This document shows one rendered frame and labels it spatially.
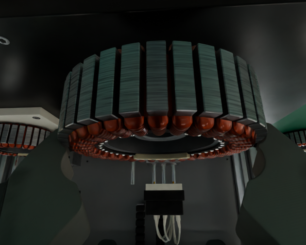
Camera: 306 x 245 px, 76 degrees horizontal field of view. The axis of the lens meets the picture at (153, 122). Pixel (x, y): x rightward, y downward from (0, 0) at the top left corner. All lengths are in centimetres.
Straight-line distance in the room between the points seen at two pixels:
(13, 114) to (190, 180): 43
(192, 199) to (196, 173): 7
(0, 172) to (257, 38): 63
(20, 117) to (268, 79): 32
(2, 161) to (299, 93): 66
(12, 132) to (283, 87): 37
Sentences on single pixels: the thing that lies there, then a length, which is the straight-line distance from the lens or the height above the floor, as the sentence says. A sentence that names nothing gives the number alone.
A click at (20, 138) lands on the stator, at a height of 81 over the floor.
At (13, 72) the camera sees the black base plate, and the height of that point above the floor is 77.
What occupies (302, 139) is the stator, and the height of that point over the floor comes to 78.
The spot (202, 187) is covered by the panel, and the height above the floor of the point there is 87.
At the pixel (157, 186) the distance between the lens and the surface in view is 34.
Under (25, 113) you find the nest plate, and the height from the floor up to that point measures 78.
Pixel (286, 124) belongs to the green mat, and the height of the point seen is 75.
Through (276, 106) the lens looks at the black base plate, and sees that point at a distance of 33.
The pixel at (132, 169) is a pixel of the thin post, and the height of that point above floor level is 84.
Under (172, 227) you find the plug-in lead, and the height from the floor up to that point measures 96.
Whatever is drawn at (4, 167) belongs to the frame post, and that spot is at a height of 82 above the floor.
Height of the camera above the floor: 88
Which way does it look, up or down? 19 degrees down
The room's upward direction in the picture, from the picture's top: 180 degrees clockwise
